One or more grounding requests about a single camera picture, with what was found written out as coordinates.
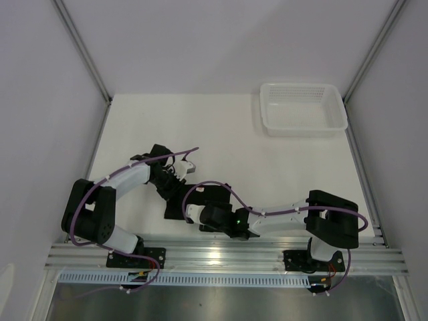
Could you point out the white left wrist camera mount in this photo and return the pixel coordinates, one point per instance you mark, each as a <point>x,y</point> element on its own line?
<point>184,167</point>

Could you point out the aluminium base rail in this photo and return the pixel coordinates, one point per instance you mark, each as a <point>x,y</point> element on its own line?
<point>216,254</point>

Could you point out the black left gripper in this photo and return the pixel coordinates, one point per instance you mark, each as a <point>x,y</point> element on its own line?
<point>166,194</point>

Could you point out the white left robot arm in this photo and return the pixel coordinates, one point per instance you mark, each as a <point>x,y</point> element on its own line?
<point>90,215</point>

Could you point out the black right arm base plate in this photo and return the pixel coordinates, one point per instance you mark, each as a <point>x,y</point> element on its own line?
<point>299,261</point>

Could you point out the white perforated plastic basket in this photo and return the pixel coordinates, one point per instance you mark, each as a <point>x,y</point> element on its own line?
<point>302,110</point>

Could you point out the grey slotted cable duct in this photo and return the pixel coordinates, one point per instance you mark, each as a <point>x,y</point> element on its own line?
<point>185,279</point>

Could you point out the black t-shirt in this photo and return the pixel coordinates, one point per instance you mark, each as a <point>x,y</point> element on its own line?
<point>200,196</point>

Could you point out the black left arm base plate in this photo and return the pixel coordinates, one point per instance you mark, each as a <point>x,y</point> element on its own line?
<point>116,260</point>

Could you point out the grey aluminium frame post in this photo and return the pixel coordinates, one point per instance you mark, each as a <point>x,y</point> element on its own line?
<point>375,47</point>

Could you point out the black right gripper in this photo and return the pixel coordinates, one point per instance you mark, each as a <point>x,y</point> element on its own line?
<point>224,206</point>

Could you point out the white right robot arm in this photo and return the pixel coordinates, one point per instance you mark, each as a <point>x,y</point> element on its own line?
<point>331,221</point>

